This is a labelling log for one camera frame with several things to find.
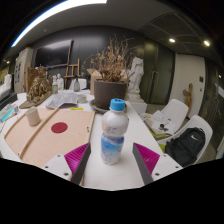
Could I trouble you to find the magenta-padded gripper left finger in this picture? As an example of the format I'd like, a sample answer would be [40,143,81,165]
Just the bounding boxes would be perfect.
[42,142,92,186]

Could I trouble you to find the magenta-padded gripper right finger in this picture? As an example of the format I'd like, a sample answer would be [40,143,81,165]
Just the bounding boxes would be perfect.
[131,142,183,186]

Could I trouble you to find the white bottle with blue cap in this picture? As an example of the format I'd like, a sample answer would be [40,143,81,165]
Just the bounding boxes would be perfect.
[100,97,130,166]

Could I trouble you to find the flat round red coaster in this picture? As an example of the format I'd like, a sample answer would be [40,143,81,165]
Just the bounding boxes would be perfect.
[50,121,69,134]

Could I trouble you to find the papers on chair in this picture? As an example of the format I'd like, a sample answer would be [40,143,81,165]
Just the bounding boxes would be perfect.
[144,109,176,138]

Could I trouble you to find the black backpack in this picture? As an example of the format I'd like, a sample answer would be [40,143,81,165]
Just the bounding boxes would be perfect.
[165,126,207,168]

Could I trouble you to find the grey plant saucer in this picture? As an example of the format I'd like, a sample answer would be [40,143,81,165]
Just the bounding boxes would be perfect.
[88,98,128,115]

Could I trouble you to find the white plastic chair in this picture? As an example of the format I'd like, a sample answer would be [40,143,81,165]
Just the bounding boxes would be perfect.
[139,98,190,134]
[158,114,214,166]
[68,78,88,91]

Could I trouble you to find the cream ceramic mug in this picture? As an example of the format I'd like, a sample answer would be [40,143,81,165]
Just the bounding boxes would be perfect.
[25,107,42,127]

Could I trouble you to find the small white cup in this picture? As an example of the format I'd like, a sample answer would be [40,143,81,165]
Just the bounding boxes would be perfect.
[77,93,88,104]

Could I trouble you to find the green-labelled spray bottle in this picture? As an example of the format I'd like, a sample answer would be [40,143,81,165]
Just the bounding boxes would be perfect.
[51,75,59,95]

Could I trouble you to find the dried plant in grey pot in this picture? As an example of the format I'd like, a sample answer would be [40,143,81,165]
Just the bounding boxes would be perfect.
[84,34,134,110]

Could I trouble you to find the wooden figure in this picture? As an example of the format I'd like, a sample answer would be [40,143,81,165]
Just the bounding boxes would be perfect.
[182,82,194,108]

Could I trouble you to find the small white statuette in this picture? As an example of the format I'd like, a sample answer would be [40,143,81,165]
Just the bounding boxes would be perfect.
[56,73,65,92]

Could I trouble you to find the colourful art book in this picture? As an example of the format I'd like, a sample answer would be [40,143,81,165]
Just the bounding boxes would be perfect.
[0,103,19,123]

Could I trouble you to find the tall white plaster statue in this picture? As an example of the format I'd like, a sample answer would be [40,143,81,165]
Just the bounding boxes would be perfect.
[128,56,148,114]

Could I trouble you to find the cardboard box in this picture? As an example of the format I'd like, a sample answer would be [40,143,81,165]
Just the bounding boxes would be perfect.
[86,68,103,96]

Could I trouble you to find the wooden easel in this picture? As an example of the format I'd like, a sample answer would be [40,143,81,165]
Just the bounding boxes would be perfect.
[64,58,82,89]

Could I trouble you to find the black boxes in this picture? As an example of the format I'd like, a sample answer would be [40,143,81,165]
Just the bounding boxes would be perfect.
[0,91,18,111]

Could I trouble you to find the white cabinet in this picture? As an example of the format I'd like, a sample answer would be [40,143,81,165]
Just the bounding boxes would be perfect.
[13,47,34,94]

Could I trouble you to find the long ceiling light strip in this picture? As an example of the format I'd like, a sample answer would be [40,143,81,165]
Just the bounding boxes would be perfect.
[10,0,108,48]

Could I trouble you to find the black wall screen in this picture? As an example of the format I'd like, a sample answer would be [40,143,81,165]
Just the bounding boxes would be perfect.
[34,39,74,69]

